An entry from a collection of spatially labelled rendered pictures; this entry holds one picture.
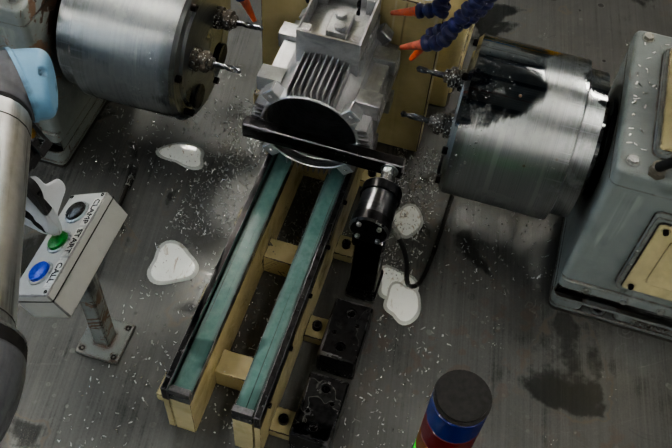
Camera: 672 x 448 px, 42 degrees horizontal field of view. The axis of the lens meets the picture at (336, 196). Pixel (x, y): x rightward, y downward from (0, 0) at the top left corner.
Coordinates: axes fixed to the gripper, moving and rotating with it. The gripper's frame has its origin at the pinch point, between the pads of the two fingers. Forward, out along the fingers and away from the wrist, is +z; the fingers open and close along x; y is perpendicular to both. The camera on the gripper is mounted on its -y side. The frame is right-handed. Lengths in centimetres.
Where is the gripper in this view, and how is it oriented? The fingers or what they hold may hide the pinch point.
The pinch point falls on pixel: (49, 232)
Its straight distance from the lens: 118.2
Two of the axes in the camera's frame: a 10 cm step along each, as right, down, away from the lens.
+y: 2.9, -7.6, 5.8
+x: -8.6, 0.6, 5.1
